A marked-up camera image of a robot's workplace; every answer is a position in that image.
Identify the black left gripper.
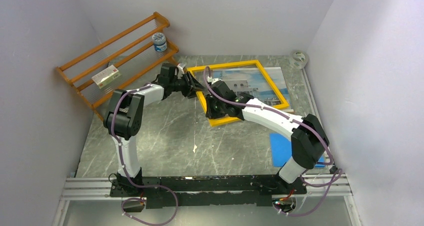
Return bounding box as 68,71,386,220
170,72,207,99

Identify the yellow wooden picture frame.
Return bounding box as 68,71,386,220
187,60,290,127

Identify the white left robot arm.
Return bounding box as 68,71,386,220
103,63,205,196

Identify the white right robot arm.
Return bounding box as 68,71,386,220
205,77,329,193

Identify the printed building photo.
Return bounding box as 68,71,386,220
212,67,291,106

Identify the blue white round jar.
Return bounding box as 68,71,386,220
151,33,167,52

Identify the blue foam pad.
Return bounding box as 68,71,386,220
269,132,325,169

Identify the clear tape roll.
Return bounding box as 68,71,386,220
288,50,309,70

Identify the small white green box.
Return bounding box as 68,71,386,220
91,65,121,89

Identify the orange wooden rack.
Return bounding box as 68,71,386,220
56,12,179,119

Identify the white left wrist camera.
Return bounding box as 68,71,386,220
177,63,187,74

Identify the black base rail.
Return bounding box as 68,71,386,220
109,174,307,209

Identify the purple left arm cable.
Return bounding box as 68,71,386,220
110,82,179,226

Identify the aluminium extrusion rail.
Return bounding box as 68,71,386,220
61,174,353,200

